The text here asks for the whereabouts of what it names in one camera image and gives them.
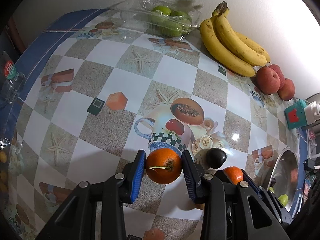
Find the large green fruit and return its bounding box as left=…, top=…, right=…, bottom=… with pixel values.
left=278, top=194, right=289, bottom=207

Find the small tan longan fruit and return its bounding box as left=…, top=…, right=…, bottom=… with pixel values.
left=184, top=200, right=204, bottom=210

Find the small orange tangerine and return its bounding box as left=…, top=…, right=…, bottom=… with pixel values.
left=223, top=166, right=244, bottom=185

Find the orange tangerine back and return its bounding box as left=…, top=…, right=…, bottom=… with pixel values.
left=145, top=148, right=182, bottom=185

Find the clear tray of green fruits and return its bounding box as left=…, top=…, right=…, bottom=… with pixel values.
left=109, top=0, right=201, bottom=41

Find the large stainless steel basin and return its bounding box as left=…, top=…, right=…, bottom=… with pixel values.
left=262, top=147, right=298, bottom=211

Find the black power adapter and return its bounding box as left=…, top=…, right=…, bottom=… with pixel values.
left=303, top=158, right=320, bottom=172

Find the teal plastic box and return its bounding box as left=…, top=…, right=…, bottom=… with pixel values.
left=284, top=99, right=311, bottom=130

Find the checkered printed tablecloth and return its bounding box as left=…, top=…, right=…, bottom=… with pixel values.
left=1, top=10, right=302, bottom=239

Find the red apple by box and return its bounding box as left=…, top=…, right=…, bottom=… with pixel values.
left=277, top=79, right=295, bottom=101

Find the peach near bananas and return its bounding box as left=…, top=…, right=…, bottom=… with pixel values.
left=255, top=67, right=280, bottom=95

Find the red apple middle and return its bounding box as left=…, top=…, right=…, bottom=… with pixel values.
left=268, top=64, right=285, bottom=89

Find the yellow banana bunch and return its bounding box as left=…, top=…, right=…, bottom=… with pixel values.
left=200, top=1, right=271, bottom=77

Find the clear plastic container with label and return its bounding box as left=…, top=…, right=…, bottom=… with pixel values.
left=0, top=51, right=25, bottom=108

